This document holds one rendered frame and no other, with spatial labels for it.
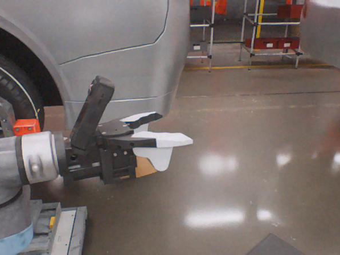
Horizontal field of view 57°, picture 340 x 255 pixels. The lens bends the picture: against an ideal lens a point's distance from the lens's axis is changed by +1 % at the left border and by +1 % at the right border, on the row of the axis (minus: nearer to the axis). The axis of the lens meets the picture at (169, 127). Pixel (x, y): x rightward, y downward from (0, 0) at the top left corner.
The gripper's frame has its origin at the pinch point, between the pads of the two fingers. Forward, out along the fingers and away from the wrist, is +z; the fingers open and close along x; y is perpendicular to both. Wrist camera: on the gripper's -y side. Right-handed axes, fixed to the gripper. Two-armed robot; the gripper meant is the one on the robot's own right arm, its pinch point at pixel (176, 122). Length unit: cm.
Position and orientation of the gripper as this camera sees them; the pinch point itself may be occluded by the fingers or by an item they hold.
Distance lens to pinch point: 54.3
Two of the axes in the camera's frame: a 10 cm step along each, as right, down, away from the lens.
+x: 3.3, 2.9, -9.0
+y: 0.5, 9.5, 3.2
